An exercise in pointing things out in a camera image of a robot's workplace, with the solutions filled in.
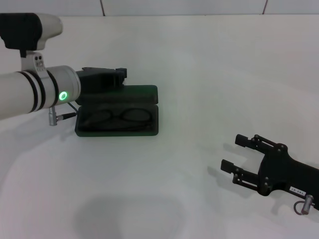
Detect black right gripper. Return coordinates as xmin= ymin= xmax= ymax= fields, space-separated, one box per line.
xmin=220 ymin=133 xmax=319 ymax=200

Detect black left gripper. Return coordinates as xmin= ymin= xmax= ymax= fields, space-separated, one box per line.
xmin=75 ymin=66 xmax=129 ymax=97

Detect green glasses case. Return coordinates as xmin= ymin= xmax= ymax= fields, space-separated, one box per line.
xmin=74 ymin=84 xmax=160 ymax=138

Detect black round glasses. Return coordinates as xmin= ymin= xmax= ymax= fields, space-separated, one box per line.
xmin=84 ymin=107 xmax=154 ymax=131

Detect left gripper cable with connector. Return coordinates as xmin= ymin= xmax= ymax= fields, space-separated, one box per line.
xmin=48 ymin=102 xmax=81 ymax=127

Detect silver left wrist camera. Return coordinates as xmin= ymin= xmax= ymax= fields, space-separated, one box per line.
xmin=0 ymin=12 xmax=63 ymax=73

